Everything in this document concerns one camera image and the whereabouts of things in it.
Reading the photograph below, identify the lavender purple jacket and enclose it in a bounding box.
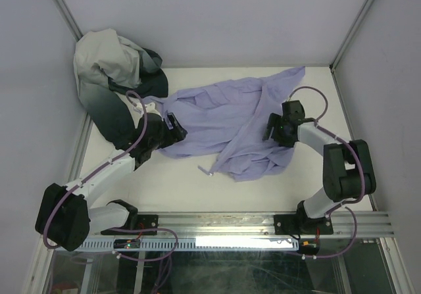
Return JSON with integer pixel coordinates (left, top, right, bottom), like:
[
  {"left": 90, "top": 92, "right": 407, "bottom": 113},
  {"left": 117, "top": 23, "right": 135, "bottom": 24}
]
[{"left": 144, "top": 66, "right": 305, "bottom": 182}]

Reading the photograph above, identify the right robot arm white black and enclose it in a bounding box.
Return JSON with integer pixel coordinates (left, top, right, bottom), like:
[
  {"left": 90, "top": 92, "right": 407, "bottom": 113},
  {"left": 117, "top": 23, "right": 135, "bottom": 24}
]
[{"left": 136, "top": 112, "right": 376, "bottom": 236}]

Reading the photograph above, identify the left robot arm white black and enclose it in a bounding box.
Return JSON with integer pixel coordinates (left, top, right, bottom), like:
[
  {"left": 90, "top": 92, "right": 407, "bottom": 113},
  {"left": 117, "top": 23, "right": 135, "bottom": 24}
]
[{"left": 35, "top": 103, "right": 187, "bottom": 251}]

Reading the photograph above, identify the grey and dark green jacket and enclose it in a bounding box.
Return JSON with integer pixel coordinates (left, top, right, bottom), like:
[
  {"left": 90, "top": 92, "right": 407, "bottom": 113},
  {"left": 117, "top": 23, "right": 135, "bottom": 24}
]
[{"left": 73, "top": 28, "right": 168, "bottom": 149}]

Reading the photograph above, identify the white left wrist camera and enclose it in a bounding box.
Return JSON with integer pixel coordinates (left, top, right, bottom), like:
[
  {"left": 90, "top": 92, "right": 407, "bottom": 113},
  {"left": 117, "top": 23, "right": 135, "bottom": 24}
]
[{"left": 133, "top": 102, "right": 161, "bottom": 117}]

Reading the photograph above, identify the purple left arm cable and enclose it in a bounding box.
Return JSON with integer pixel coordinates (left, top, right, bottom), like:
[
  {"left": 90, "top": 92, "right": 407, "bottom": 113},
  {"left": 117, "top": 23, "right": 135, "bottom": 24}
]
[{"left": 43, "top": 90, "right": 180, "bottom": 294}]

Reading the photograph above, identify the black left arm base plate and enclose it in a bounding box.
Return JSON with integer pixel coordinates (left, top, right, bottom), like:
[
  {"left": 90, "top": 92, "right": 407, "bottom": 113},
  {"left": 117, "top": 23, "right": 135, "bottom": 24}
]
[{"left": 100, "top": 214, "right": 159, "bottom": 236}]

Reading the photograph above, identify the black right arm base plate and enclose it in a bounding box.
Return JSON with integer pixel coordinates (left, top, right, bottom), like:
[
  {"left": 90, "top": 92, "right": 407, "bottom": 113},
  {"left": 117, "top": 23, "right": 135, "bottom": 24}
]
[{"left": 273, "top": 214, "right": 334, "bottom": 236}]

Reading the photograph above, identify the aluminium mounting rail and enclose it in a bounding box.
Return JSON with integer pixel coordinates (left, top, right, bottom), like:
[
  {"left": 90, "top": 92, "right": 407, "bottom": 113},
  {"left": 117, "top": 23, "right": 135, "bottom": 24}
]
[{"left": 40, "top": 210, "right": 395, "bottom": 241}]

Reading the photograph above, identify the grey slotted cable duct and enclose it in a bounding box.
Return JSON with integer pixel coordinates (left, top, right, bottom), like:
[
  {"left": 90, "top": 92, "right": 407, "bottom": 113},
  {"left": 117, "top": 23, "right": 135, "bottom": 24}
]
[{"left": 76, "top": 236, "right": 299, "bottom": 252}]

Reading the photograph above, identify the aluminium left corner post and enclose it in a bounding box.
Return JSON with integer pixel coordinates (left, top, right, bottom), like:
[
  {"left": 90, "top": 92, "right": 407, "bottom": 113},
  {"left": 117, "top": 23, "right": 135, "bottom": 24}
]
[{"left": 53, "top": 0, "right": 83, "bottom": 41}]

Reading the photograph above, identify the aluminium corner post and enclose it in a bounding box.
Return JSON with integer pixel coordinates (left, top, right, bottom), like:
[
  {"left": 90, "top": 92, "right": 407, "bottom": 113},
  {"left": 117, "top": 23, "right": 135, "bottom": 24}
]
[
  {"left": 53, "top": 0, "right": 83, "bottom": 41},
  {"left": 328, "top": 0, "right": 389, "bottom": 70}
]

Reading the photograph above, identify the aluminium right corner post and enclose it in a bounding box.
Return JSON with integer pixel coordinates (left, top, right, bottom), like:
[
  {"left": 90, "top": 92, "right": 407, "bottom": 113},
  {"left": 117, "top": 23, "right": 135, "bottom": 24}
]
[{"left": 328, "top": 0, "right": 389, "bottom": 70}]

